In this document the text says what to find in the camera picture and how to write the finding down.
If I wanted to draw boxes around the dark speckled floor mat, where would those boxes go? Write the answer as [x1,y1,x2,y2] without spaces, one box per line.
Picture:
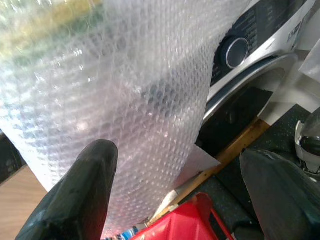
[179,104,320,240]

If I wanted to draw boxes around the round washer control dial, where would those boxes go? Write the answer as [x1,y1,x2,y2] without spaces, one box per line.
[219,36,250,70]

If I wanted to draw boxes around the clear bubble wrap sheet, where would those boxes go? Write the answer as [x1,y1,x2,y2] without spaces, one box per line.
[0,0,261,237]

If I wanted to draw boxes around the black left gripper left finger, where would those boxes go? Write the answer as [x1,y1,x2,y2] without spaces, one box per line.
[15,139,119,240]

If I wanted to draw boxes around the wooden floor strip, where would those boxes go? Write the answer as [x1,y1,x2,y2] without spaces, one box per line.
[147,118,271,226]

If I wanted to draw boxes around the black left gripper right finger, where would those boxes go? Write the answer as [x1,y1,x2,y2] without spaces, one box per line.
[239,148,320,240]

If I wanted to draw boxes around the silver front-load washing machine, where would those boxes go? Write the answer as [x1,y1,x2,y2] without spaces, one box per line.
[194,0,320,159]

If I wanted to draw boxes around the white paper sheet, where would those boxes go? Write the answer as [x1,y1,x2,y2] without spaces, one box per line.
[174,144,221,188]

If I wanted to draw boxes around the robot leg white joint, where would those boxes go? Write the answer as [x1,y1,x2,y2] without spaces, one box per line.
[294,107,320,175]

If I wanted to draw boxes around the striped blue cloth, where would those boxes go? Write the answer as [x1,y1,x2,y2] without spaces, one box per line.
[102,226,141,240]

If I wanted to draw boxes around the red plastic laundry basket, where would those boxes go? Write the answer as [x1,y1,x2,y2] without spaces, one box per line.
[131,192,235,240]

